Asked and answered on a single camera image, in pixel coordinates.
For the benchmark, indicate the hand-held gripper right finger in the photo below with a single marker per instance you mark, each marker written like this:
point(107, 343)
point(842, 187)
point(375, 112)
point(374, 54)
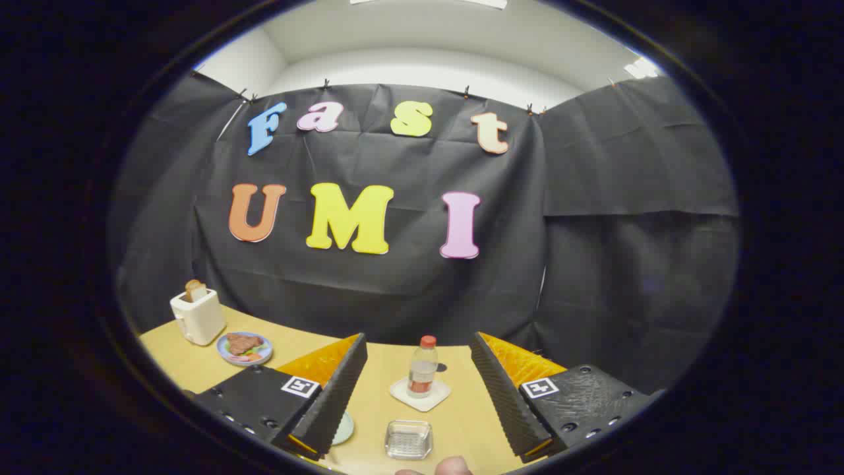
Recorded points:
point(501, 396)

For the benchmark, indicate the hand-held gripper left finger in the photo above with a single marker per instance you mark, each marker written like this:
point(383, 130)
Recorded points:
point(336, 396)

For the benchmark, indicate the light green plate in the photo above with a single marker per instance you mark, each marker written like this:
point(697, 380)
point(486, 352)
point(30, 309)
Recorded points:
point(345, 429)

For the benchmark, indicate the white square coaster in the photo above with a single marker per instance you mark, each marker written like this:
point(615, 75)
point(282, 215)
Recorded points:
point(438, 394)

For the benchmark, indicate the clear bottle with red cap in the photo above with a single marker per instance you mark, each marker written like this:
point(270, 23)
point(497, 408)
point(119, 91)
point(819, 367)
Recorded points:
point(422, 373)

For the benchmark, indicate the blue plate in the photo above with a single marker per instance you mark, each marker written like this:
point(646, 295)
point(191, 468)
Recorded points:
point(257, 357)

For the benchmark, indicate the meat and vegetable food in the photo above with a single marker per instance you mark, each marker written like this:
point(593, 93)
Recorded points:
point(242, 344)

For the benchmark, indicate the cream toaster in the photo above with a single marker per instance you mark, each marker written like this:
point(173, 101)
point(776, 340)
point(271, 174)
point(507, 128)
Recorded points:
point(198, 320)

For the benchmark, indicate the toasted bread slice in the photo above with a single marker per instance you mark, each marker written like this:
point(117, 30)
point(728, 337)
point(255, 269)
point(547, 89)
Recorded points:
point(196, 290)

